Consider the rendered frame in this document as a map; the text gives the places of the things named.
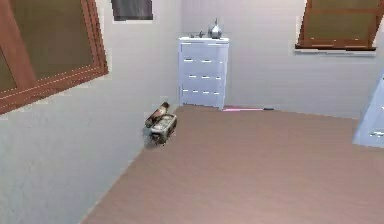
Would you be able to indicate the white chest of drawers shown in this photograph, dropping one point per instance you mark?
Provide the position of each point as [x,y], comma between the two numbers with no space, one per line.
[203,73]
[372,116]

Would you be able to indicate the pink baseball bat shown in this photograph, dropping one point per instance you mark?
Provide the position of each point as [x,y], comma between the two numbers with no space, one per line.
[245,108]

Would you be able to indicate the small grey object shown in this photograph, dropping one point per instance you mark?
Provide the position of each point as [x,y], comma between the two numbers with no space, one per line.
[200,34]

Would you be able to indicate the silver round kettle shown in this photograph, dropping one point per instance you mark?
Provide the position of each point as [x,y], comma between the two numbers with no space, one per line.
[215,31]

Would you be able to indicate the dark framed picture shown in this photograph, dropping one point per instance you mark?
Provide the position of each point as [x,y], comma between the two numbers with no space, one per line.
[132,9]

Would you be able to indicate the brown framed window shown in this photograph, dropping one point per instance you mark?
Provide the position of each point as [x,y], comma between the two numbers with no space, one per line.
[340,25]
[50,43]

